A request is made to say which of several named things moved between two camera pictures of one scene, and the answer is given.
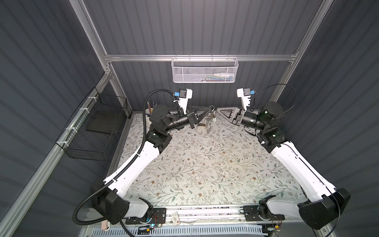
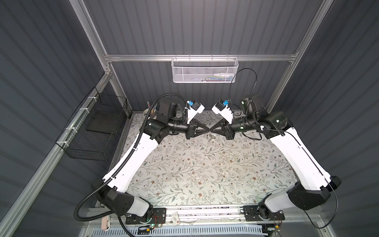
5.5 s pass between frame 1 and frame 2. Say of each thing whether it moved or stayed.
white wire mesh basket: stayed
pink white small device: stayed
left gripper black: moved
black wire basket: stayed
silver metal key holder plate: moved
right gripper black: moved
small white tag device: stayed
